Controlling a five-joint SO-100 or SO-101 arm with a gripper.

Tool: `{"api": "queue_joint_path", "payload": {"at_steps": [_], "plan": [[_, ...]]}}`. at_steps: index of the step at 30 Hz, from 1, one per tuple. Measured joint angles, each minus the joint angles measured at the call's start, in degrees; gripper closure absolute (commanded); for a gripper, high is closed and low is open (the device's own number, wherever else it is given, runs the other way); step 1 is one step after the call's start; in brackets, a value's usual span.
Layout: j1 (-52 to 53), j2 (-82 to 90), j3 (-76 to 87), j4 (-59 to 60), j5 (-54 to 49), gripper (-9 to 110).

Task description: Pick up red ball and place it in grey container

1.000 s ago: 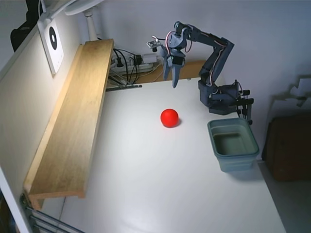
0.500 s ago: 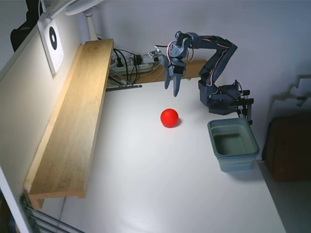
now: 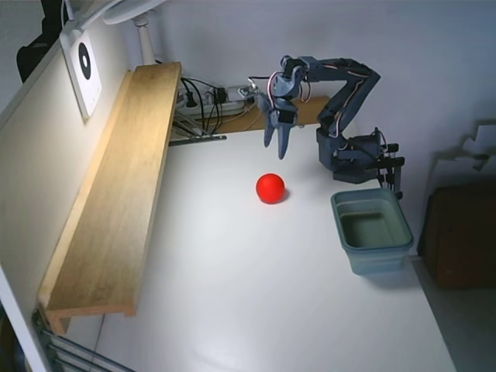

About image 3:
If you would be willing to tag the small wrist camera board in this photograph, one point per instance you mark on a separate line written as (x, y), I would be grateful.
(248, 93)

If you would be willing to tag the white device with black circle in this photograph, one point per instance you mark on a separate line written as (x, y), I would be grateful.
(87, 89)

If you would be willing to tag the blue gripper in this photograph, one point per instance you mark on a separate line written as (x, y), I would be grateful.
(280, 118)

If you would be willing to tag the long wooden shelf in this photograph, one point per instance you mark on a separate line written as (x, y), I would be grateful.
(116, 193)

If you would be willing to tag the red ball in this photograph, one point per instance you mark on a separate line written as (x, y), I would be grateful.
(270, 188)

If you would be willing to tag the white partition panel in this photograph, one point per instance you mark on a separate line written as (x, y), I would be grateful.
(31, 174)

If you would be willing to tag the black power plug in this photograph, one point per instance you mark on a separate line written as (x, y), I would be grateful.
(190, 101)

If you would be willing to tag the white power strip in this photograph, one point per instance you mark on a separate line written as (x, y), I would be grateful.
(228, 105)

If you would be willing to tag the white desk lamp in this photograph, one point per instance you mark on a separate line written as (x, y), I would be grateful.
(145, 42)

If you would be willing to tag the silver metal bracket rail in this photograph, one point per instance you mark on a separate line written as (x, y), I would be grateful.
(201, 138)

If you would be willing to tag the dark brown cabinet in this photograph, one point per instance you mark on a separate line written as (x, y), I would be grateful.
(461, 240)

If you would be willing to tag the black plug adapter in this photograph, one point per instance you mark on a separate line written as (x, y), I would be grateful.
(221, 95)

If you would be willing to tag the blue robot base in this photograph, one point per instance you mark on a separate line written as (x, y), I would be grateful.
(352, 172)

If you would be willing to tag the grey metal shelf frame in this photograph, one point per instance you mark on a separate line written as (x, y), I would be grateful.
(69, 350)

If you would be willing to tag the black table clamp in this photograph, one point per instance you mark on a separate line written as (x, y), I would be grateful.
(393, 162)

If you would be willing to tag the grey plastic container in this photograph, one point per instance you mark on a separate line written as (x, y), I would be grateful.
(372, 263)

